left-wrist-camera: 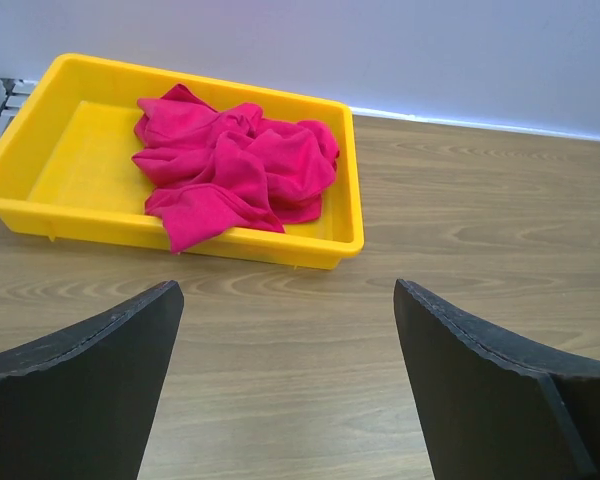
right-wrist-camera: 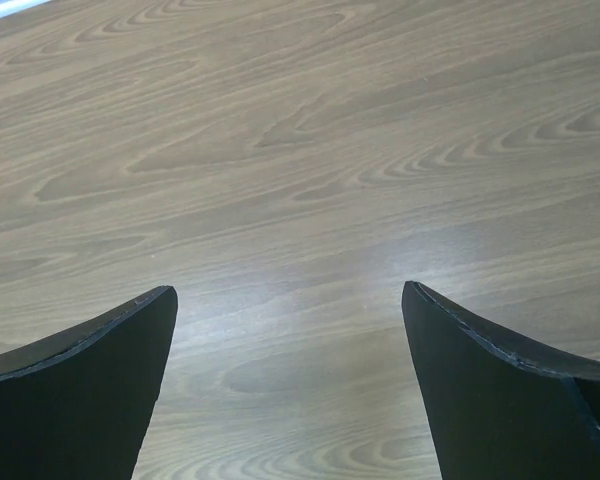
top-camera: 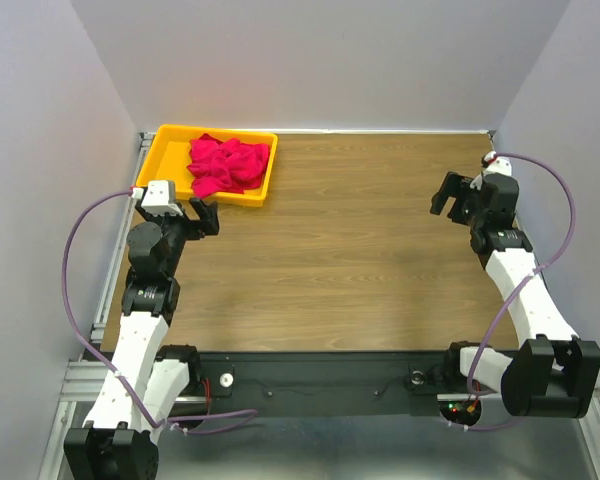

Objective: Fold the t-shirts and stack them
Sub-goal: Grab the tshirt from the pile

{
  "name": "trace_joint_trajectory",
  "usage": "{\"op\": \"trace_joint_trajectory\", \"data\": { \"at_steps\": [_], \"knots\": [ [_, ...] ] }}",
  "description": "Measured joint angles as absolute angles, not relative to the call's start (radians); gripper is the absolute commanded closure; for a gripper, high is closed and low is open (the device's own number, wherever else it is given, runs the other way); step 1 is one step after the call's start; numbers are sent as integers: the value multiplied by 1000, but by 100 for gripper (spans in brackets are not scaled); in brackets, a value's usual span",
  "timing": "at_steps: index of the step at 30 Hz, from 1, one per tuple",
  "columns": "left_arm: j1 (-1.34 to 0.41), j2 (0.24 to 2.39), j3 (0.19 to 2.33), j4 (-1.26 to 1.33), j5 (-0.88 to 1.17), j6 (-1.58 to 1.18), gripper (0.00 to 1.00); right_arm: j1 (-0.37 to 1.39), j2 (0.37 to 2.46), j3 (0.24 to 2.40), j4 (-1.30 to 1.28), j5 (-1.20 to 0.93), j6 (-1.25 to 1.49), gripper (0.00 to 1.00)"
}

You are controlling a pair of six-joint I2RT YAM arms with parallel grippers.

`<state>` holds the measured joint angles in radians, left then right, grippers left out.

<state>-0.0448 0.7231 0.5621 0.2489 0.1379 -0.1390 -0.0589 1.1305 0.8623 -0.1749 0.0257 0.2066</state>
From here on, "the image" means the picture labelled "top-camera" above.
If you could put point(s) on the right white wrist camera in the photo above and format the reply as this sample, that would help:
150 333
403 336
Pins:
491 163

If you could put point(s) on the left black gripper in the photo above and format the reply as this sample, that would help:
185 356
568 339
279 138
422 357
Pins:
207 214

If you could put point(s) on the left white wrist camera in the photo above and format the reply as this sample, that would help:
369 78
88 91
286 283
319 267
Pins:
158 198

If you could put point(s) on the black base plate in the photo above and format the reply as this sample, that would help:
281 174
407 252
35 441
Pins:
325 384

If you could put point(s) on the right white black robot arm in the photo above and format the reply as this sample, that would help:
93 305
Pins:
554 372

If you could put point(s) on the aluminium frame rail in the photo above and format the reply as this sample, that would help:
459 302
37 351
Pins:
76 394

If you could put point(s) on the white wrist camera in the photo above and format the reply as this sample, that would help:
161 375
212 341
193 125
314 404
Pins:
491 163
158 198

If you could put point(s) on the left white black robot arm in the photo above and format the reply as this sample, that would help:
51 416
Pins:
118 439

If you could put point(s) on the red t shirt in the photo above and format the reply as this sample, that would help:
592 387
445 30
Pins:
228 166

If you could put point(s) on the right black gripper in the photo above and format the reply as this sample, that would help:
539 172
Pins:
451 186

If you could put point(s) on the yellow plastic tray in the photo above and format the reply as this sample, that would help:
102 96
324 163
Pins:
169 156

